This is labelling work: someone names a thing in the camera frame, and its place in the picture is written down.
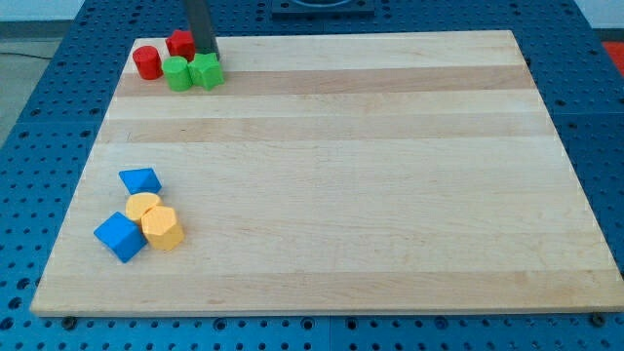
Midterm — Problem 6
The yellow hexagon block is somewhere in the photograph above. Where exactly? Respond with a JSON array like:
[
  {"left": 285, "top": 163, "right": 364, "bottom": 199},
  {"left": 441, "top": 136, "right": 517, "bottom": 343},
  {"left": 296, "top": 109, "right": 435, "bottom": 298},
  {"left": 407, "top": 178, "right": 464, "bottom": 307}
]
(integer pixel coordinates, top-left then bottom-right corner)
[{"left": 140, "top": 206, "right": 185, "bottom": 251}]

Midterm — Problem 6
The blue diamond block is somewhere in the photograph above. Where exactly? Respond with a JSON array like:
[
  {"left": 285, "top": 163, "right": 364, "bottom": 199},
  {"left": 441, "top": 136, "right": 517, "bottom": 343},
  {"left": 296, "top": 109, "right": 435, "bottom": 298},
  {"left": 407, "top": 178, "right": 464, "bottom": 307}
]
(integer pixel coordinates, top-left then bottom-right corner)
[{"left": 118, "top": 168, "right": 162, "bottom": 195}]

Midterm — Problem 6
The light wooden board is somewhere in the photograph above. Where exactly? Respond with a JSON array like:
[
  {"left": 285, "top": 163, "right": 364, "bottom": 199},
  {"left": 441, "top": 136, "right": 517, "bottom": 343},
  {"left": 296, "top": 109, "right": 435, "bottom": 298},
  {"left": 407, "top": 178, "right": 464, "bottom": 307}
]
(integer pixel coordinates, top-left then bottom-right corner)
[{"left": 30, "top": 30, "right": 623, "bottom": 317}]

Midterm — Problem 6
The red star block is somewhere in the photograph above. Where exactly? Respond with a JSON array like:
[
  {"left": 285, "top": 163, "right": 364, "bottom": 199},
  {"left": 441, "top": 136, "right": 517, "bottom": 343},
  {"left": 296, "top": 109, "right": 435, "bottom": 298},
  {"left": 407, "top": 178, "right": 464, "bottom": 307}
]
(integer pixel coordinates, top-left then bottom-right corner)
[{"left": 165, "top": 29, "right": 196, "bottom": 62}]

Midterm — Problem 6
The blue cube block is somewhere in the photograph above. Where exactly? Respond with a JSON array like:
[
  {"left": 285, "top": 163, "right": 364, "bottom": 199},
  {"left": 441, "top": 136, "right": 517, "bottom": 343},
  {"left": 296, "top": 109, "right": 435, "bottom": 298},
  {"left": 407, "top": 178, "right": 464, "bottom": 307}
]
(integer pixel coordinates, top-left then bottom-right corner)
[{"left": 94, "top": 212, "right": 147, "bottom": 263}]

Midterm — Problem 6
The green cylinder block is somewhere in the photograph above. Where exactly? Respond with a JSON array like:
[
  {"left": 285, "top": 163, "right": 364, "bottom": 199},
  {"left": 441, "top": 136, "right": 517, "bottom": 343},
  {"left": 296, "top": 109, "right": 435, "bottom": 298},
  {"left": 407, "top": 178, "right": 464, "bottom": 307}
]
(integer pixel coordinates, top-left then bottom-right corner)
[{"left": 162, "top": 56, "right": 193, "bottom": 92}]

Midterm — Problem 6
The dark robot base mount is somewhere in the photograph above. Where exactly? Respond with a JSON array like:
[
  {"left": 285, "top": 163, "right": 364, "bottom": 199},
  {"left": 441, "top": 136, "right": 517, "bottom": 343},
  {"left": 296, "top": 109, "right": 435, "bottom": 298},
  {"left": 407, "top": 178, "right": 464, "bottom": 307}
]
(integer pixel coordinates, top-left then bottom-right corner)
[{"left": 271, "top": 0, "right": 375, "bottom": 19}]

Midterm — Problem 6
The green star block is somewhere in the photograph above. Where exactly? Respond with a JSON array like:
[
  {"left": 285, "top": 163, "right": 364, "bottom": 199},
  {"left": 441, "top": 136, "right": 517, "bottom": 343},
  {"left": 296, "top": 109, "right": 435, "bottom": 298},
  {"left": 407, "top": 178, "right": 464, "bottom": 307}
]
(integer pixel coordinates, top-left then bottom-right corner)
[{"left": 188, "top": 53, "right": 225, "bottom": 91}]

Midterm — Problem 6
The dark grey robot pusher rod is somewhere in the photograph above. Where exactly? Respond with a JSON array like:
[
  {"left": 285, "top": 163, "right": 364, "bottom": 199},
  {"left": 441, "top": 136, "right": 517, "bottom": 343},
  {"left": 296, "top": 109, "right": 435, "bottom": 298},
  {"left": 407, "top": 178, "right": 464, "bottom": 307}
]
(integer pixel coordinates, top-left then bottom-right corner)
[{"left": 182, "top": 0, "right": 220, "bottom": 59}]

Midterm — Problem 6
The yellow half-round block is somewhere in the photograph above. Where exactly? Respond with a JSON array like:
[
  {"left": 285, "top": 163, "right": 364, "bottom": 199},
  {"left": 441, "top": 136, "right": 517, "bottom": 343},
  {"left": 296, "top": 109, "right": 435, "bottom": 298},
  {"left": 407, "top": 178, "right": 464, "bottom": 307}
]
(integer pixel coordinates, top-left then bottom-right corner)
[{"left": 125, "top": 192, "right": 163, "bottom": 226}]

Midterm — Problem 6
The red cylinder block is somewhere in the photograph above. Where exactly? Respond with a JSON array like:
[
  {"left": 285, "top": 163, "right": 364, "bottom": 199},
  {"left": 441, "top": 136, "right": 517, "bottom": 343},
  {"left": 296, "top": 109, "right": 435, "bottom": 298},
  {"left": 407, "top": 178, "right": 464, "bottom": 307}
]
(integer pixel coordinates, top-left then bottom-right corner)
[{"left": 132, "top": 46, "right": 163, "bottom": 80}]

